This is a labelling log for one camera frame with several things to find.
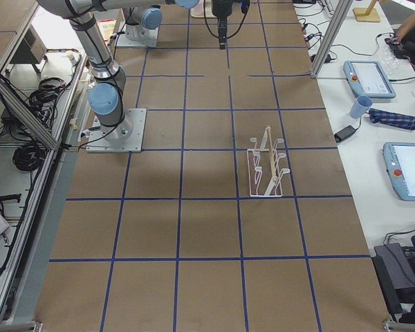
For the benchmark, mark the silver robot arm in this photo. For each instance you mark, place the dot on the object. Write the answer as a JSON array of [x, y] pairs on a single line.
[[139, 19], [184, 86]]

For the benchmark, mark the blue cup on desk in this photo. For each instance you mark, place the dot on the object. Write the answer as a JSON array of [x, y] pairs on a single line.
[[360, 106]]

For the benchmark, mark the person's hand at desk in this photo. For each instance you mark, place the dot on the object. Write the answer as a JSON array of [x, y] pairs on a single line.
[[400, 34]]

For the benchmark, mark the far blue teach pendant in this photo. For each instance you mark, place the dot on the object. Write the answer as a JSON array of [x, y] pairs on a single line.
[[368, 78]]

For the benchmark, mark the wooden stand on desk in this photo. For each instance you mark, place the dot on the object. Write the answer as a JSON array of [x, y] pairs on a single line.
[[368, 14]]

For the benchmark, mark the black power adapter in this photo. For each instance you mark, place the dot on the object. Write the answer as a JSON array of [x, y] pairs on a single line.
[[344, 133]]

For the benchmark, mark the aluminium frame post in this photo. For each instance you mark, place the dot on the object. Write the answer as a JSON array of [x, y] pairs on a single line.
[[338, 22]]

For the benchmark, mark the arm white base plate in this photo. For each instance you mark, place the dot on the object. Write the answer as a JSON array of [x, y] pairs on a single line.
[[137, 37], [127, 136]]

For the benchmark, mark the white wire cup rack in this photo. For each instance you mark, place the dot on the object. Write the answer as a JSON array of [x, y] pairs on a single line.
[[265, 170]]

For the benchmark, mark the blue teach pendant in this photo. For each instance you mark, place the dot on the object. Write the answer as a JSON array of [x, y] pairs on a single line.
[[368, 78], [400, 164]]

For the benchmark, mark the near blue teach pendant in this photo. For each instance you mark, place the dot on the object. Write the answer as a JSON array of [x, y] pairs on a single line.
[[400, 164]]

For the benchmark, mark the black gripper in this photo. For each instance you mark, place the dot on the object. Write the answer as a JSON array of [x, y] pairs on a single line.
[[220, 8]]

